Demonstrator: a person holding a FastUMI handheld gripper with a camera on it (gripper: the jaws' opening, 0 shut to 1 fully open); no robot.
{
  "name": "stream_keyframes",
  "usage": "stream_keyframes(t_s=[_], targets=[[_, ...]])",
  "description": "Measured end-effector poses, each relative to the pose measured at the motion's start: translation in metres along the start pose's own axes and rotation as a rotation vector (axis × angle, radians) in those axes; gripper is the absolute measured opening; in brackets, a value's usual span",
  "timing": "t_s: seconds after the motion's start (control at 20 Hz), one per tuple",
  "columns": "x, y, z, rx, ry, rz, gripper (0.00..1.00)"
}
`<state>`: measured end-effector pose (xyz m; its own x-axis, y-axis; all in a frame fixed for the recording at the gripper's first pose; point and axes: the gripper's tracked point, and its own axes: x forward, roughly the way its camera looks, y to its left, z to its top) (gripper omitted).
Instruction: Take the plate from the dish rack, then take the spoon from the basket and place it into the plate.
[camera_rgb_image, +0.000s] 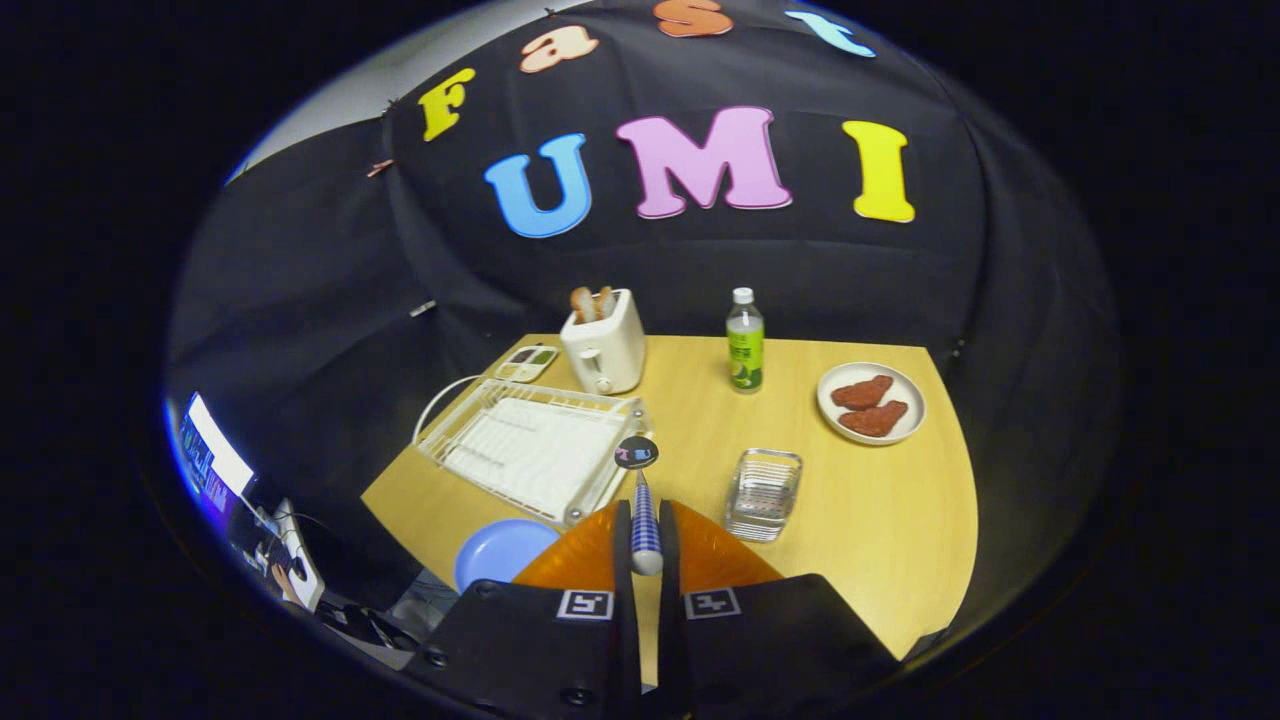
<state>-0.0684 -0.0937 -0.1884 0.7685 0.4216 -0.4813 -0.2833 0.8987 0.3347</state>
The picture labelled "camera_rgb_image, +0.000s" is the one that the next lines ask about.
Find blue plate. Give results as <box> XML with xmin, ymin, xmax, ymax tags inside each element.
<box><xmin>454</xmin><ymin>518</ymin><xmax>563</xmax><ymax>594</ymax></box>

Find white toaster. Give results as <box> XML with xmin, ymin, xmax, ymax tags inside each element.
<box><xmin>559</xmin><ymin>289</ymin><xmax>647</xmax><ymax>396</ymax></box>

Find black backdrop cloth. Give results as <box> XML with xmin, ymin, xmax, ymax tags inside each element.
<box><xmin>165</xmin><ymin>0</ymin><xmax>1121</xmax><ymax>651</ymax></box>

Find metal wire basket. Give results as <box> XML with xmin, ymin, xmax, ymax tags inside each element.
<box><xmin>724</xmin><ymin>448</ymin><xmax>804</xmax><ymax>543</ymax></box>

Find white wire dish rack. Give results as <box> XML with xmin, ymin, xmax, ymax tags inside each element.
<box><xmin>415</xmin><ymin>378</ymin><xmax>653</xmax><ymax>528</ymax></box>

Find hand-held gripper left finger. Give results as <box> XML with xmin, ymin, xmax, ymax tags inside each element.
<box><xmin>405</xmin><ymin>498</ymin><xmax>641</xmax><ymax>720</ymax></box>

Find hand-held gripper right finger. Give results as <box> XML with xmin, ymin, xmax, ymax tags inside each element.
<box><xmin>655</xmin><ymin>498</ymin><xmax>901</xmax><ymax>720</ymax></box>

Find red meat piece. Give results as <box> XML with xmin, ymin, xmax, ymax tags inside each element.
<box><xmin>831</xmin><ymin>375</ymin><xmax>895</xmax><ymax>411</ymax></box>
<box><xmin>838</xmin><ymin>400</ymin><xmax>910</xmax><ymax>438</ymax></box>

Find computer monitor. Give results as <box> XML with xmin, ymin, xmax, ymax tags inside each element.
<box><xmin>178</xmin><ymin>392</ymin><xmax>256</xmax><ymax>516</ymax></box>

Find white plate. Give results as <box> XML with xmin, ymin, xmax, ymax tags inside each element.
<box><xmin>816</xmin><ymin>362</ymin><xmax>928</xmax><ymax>446</ymax></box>

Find small white compartment tray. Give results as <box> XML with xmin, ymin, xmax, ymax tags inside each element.
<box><xmin>494</xmin><ymin>344</ymin><xmax>560</xmax><ymax>384</ymax></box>

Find striped handle spoon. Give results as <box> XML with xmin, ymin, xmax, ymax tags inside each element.
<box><xmin>614</xmin><ymin>435</ymin><xmax>665</xmax><ymax>577</ymax></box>

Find green label drink bottle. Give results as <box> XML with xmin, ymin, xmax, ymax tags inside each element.
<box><xmin>726</xmin><ymin>288</ymin><xmax>766</xmax><ymax>394</ymax></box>

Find white edged flat device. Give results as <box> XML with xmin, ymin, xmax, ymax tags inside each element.
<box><xmin>270</xmin><ymin>498</ymin><xmax>327</xmax><ymax>613</ymax></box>

